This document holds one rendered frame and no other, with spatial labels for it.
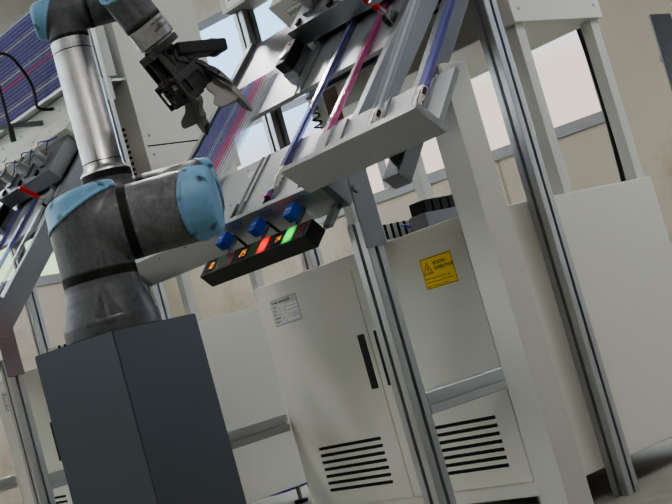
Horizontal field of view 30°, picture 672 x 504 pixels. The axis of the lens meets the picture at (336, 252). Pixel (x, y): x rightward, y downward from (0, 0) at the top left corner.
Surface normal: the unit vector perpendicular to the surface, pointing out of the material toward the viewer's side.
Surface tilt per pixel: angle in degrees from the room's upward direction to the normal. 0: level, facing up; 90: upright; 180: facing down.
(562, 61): 90
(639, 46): 90
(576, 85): 90
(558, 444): 90
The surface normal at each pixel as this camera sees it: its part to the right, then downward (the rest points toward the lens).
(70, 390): -0.58, 0.11
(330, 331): -0.73, 0.15
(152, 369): 0.77, -0.25
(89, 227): 0.04, -0.08
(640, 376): 0.63, -0.23
